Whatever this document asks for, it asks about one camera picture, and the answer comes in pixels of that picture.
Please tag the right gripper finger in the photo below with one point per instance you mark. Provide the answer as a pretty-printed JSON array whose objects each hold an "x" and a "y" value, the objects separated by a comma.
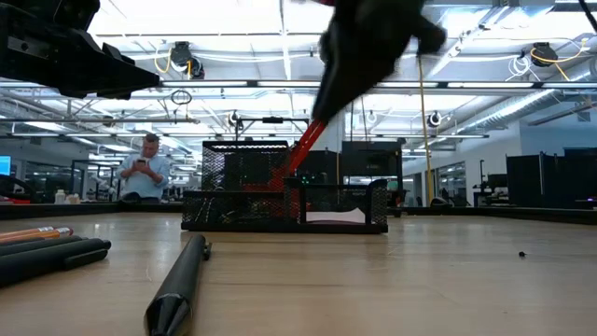
[{"x": 340, "y": 84}]

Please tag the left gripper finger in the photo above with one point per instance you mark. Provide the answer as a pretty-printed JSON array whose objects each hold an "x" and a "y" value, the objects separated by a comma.
[{"x": 116, "y": 77}]

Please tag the pink sticky note pad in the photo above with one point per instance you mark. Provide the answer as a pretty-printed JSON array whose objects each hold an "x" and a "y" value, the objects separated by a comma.
[{"x": 336, "y": 217}]

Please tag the black binder clip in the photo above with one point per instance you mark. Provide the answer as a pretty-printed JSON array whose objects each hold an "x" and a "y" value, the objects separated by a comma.
[
  {"x": 205, "y": 210},
  {"x": 231, "y": 215}
]

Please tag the orange pencil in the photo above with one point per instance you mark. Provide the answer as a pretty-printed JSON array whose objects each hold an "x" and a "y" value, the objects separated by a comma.
[
  {"x": 42, "y": 235},
  {"x": 18, "y": 232}
]

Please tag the black pen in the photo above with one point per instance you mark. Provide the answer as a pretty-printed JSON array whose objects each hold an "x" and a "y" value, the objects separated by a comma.
[
  {"x": 46, "y": 261},
  {"x": 46, "y": 245},
  {"x": 11, "y": 244},
  {"x": 182, "y": 280}
]

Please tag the black mesh desk organizer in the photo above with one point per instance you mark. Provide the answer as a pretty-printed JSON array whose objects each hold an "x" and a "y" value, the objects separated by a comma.
[{"x": 284, "y": 228}]

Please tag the black overhead bar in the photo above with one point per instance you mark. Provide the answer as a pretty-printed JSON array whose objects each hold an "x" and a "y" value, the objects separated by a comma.
[{"x": 273, "y": 120}]

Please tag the black monitor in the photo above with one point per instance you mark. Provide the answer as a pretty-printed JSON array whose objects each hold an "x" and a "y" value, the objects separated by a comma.
[{"x": 370, "y": 158}]

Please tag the black cabinet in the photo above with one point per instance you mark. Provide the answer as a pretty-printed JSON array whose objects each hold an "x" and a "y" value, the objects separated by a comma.
[{"x": 322, "y": 165}]

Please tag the person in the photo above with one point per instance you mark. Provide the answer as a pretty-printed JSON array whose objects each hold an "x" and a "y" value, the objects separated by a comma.
[{"x": 142, "y": 179}]

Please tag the blue lit monitor screen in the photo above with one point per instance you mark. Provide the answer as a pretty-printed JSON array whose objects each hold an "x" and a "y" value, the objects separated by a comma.
[{"x": 4, "y": 165}]

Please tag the white bottle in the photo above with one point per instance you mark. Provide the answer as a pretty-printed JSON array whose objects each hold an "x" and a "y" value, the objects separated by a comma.
[{"x": 60, "y": 197}]

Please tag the black partition panel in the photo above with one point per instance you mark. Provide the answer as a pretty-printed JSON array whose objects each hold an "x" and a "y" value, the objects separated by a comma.
[{"x": 522, "y": 182}]

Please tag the black frame enclosure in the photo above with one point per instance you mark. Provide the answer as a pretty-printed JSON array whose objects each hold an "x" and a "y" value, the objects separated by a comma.
[{"x": 93, "y": 162}]

